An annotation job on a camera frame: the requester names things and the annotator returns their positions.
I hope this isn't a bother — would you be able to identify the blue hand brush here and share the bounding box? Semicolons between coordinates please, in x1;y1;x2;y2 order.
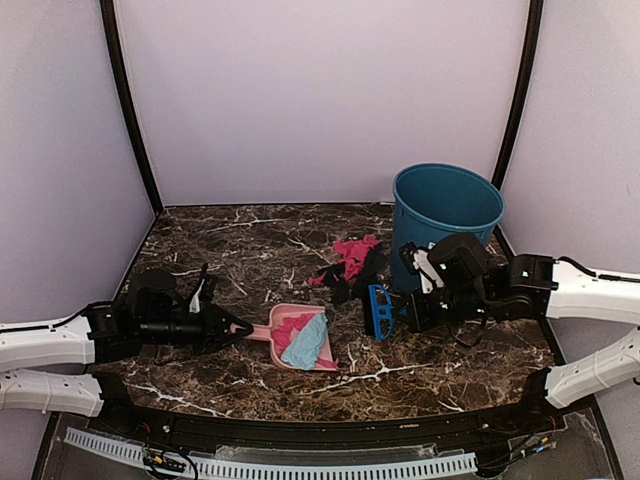
363;284;407;341

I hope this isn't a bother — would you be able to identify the right black frame post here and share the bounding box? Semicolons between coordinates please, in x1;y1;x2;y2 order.
491;0;545;191

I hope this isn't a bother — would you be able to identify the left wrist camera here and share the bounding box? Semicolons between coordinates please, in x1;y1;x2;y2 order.
188;263;218;314

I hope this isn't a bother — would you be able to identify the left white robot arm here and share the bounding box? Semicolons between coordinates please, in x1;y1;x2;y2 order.
1;269;254;436

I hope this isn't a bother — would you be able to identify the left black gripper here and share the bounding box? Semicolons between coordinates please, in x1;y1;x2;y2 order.
138;301;253;356

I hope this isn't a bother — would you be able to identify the blue plastic waste bin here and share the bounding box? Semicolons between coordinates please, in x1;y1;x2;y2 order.
390;163;505;293

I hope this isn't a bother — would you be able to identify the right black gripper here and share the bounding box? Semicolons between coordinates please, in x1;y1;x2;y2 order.
393;285;494;332

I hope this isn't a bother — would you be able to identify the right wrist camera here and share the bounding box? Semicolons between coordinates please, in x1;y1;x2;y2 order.
399;242;444;294

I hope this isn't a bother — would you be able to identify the white slotted cable duct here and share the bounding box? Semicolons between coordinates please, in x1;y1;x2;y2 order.
64;427;478;479

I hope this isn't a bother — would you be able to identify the pink paper scrap front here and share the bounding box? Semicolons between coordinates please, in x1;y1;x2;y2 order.
272;313;314;355

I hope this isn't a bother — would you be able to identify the left black frame post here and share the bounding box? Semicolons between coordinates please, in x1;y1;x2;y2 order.
99;0;164;216

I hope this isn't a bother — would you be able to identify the black frame post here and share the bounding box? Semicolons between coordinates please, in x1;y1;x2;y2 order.
491;0;545;191
99;0;164;216

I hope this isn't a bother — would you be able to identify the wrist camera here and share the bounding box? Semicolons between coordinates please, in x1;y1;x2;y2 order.
188;263;218;314
399;242;444;294

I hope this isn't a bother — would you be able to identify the pink plastic dustpan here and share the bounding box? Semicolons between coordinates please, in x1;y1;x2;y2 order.
248;303;338;372

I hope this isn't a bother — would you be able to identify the pink paper scrap back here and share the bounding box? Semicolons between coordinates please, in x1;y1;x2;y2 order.
308;235;380;287

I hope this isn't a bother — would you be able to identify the light blue paper scrap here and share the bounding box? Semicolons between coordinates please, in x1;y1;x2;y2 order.
281;313;328;371

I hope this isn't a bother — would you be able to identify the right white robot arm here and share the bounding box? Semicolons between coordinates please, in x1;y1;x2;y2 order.
399;233;639;434

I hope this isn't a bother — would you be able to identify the pink paper scrap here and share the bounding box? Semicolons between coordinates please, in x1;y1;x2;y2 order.
308;235;380;287
272;313;314;355

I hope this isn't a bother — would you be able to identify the black table front rail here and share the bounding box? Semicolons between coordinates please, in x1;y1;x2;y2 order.
92;372;563;451

